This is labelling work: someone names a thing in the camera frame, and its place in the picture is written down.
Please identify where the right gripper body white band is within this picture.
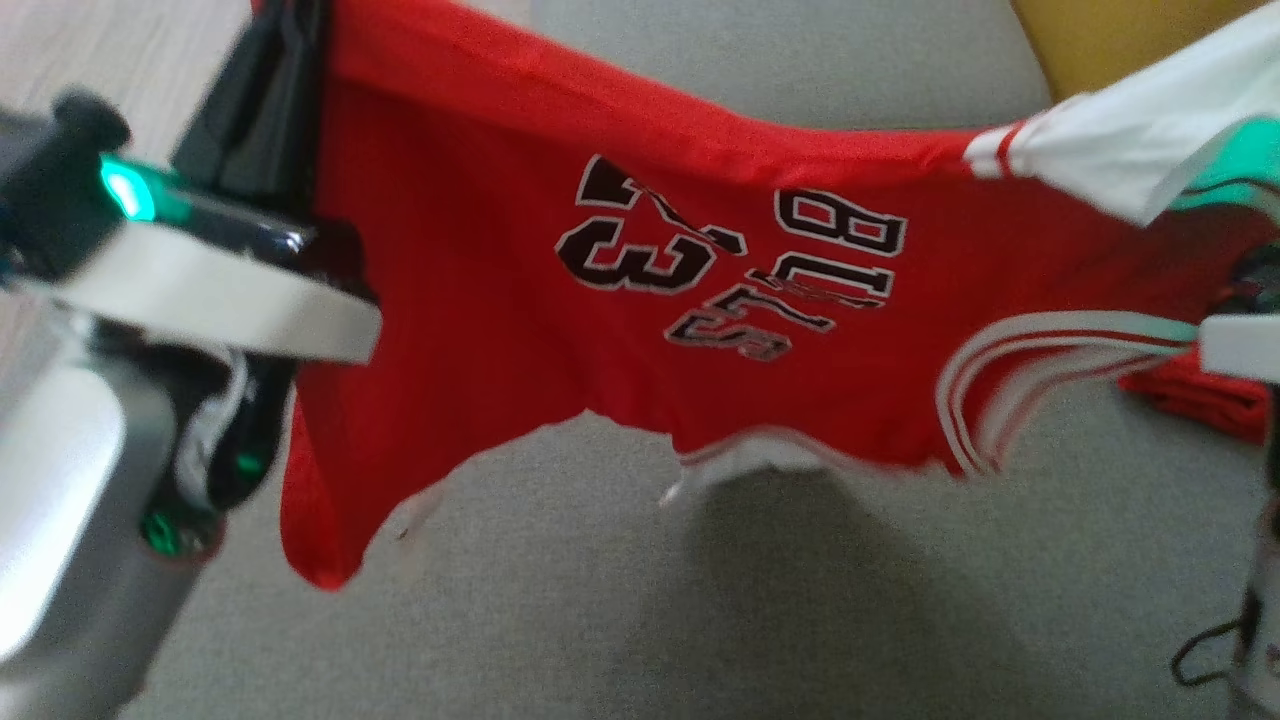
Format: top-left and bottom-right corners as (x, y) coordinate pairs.
(1200, 245), (1280, 383)

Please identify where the red basketball jersey number 23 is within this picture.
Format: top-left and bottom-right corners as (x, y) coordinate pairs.
(255, 0), (1280, 591)

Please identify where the small grey fabric sofa cushion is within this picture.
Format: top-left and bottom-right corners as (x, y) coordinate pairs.
(530, 0), (1051, 136)

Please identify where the large grey fabric sofa seat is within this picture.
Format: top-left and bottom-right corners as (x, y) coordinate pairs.
(120, 130), (1280, 720)

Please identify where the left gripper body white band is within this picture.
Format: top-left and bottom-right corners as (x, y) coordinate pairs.
(15, 165), (381, 506)

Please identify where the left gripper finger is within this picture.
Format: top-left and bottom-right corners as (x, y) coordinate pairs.
(175, 0), (291, 206)
(250, 0), (333, 231)

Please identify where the yellow sofa back cushion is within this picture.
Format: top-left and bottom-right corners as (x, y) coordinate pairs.
(1010, 0), (1271, 101)

